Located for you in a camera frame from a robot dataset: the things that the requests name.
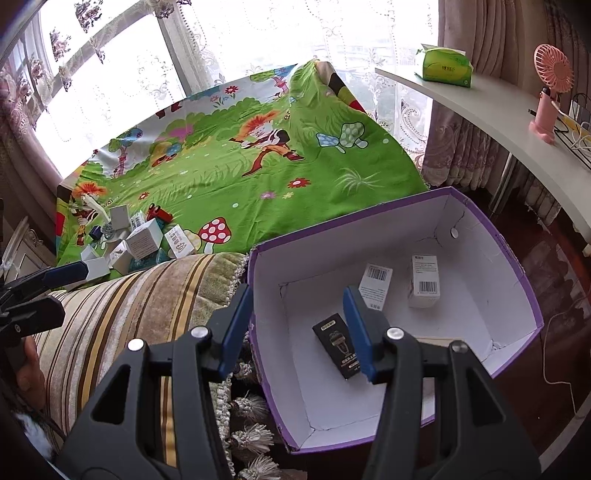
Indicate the white ornate cabinet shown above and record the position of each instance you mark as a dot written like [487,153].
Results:
[23,249]

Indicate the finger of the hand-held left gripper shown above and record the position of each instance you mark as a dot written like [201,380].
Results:
[32,316]
[67,273]

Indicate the white barcode box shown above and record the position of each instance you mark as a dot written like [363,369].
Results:
[376,279]
[424,281]

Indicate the purple cardboard box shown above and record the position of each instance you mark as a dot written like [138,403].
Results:
[461,258]

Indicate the person's left hand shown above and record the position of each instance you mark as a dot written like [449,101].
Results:
[33,371]

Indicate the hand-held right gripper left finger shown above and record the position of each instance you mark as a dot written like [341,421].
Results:
[235,323]

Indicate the pile of small boxes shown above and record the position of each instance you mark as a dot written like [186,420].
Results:
[143,242]

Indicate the small black box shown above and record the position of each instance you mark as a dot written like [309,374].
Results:
[333,344]

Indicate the green tissue pack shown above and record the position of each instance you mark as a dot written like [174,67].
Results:
[443,67]

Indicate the green cartoon printed blanket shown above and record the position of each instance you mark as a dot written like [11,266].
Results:
[240,184]

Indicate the brown patterned curtain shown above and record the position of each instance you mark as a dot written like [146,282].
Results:
[498,32]

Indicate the person's dark furry clothing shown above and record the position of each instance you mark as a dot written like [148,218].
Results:
[27,429]

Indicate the pink handheld fan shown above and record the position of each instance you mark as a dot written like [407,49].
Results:
[545,115]

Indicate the striped tasselled sofa cover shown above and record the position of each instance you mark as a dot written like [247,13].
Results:
[120,314]

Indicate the red toy car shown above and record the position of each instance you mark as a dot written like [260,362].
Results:
[159,213]

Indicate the white lace curtain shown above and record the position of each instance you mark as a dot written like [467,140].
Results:
[221,37]

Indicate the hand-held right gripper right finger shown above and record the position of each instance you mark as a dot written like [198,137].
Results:
[359,330]

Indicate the white curved desk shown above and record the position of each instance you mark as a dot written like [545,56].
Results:
[498,115]

